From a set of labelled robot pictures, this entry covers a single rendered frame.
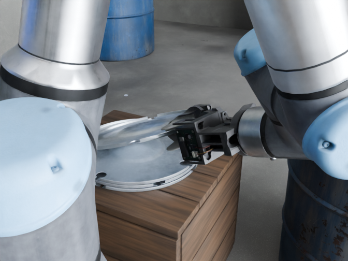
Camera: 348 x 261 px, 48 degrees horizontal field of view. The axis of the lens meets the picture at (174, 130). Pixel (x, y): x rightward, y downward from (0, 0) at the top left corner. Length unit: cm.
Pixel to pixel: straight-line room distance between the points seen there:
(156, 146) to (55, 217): 60
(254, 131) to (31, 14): 32
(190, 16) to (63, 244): 363
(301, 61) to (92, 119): 23
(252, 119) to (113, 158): 41
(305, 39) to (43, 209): 23
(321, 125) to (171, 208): 47
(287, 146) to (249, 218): 79
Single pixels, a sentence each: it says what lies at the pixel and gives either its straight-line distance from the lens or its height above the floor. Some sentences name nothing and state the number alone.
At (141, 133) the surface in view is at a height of 45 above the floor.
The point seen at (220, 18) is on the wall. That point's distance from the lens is 378.
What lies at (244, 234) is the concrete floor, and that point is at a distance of 123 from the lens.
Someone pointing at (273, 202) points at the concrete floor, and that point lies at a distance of 137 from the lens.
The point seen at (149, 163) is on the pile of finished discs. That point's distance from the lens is 84.
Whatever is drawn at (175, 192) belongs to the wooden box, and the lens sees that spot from 79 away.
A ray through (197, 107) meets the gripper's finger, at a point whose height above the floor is 55.
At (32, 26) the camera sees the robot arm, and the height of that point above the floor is 74.
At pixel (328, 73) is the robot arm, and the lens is 32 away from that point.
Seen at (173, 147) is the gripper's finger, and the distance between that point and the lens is 70.
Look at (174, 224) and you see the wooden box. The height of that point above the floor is 35.
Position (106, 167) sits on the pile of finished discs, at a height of 37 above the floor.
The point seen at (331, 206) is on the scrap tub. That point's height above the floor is 32.
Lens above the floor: 82
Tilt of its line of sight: 28 degrees down
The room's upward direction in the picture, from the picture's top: straight up
